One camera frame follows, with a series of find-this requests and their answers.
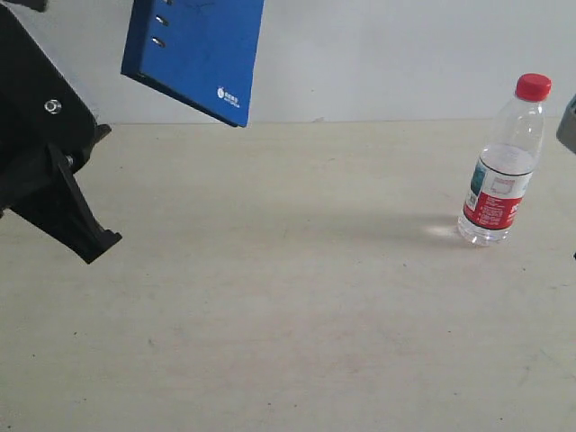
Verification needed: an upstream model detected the clear plastic water bottle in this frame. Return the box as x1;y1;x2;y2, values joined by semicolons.
457;73;552;246

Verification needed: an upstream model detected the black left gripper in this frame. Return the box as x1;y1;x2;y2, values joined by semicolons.
1;1;122;264

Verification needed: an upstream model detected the blue ring binder notebook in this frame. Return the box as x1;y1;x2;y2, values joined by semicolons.
121;0;265;127

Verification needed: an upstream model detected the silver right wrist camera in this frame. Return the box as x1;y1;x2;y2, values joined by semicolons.
556;95;576;154

